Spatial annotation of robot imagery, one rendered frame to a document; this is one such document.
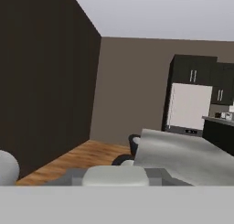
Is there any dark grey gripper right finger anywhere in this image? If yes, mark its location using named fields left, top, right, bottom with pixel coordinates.
left=145, top=168, right=194, bottom=187

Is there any small white countertop item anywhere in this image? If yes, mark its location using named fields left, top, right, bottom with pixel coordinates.
left=221, top=111, right=234, bottom=122

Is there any dark base cupboard run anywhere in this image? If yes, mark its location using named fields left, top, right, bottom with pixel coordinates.
left=202, top=118, right=234, bottom=157

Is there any black stool with white seat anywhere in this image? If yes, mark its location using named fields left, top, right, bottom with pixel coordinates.
left=128, top=133, right=143, bottom=157
left=0, top=150, right=21, bottom=187
left=112, top=154, right=137, bottom=167

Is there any dark wall cupboard run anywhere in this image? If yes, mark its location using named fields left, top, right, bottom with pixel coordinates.
left=161, top=54, right=234, bottom=133

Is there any white fridge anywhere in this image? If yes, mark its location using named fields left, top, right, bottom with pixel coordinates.
left=165, top=82, right=214, bottom=138

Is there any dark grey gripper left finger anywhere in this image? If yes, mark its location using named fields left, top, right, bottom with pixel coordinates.
left=45, top=167, right=90, bottom=187

